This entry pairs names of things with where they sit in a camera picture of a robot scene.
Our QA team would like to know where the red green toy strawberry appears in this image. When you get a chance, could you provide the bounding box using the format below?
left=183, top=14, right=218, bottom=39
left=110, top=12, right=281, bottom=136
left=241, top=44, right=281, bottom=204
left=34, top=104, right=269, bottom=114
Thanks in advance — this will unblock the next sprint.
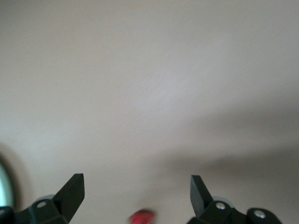
left=128, top=209, right=156, bottom=224

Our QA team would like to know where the pale green round plate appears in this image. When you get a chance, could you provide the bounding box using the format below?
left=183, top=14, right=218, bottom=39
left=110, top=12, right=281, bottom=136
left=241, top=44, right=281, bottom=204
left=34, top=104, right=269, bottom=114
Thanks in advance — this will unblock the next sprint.
left=0, top=161, right=15, bottom=208

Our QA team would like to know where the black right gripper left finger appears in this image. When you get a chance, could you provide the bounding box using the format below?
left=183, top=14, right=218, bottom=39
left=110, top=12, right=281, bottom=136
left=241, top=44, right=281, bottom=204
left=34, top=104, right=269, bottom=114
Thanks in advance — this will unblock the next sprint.
left=14, top=173, right=85, bottom=224

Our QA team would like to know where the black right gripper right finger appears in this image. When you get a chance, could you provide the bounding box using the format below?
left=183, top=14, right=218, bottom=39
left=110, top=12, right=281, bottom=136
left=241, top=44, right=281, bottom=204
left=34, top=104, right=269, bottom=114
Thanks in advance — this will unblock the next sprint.
left=186, top=175, right=248, bottom=224

